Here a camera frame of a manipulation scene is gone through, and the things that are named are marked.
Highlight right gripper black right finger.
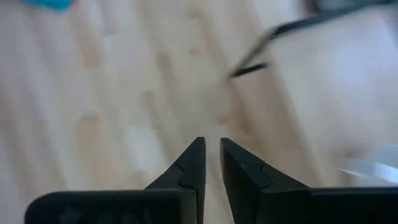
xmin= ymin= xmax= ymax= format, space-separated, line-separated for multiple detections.
xmin=219 ymin=137 xmax=398 ymax=224

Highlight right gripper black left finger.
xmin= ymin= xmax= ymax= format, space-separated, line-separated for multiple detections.
xmin=24 ymin=136 xmax=206 ymax=224

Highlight wooden shelf board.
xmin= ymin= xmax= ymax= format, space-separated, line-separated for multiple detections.
xmin=231 ymin=2 xmax=398 ymax=189

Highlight teal folded cloth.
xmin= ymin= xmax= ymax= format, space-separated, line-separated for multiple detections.
xmin=21 ymin=0 xmax=73 ymax=12

